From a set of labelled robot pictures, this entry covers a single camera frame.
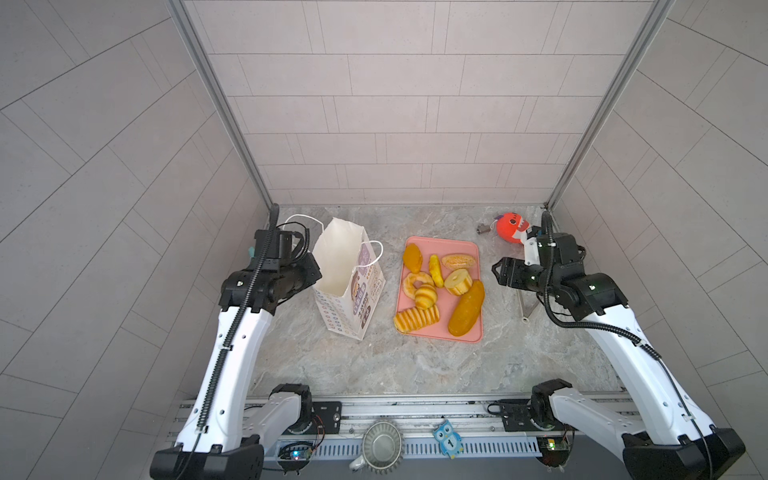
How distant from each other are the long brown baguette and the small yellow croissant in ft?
0.26

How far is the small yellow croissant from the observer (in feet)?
3.06

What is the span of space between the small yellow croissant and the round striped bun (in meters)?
→ 0.05

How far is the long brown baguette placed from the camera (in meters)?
0.84
